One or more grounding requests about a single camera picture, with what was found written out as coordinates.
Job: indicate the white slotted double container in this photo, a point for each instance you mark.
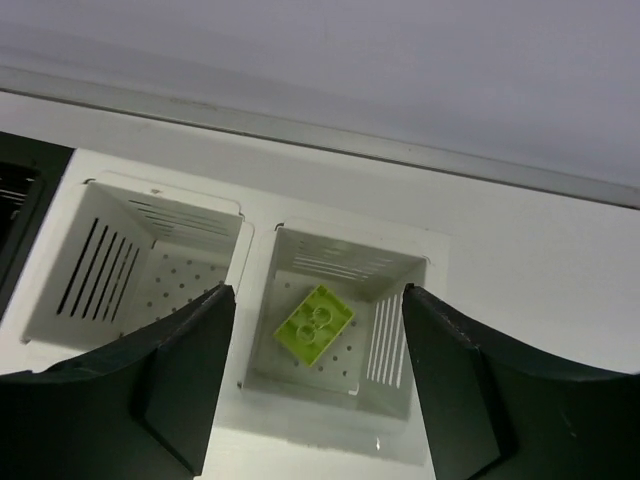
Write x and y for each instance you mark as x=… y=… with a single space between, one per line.
x=124 y=244

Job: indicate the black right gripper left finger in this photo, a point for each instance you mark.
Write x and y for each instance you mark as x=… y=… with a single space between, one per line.
x=140 y=407

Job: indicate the lime green lego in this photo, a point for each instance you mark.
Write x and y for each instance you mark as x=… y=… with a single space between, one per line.
x=313 y=326

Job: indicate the black slotted double container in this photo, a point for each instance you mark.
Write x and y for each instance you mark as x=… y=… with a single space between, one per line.
x=31 y=171

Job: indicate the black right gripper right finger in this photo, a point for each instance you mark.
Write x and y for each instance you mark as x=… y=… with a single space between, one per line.
x=494 y=407

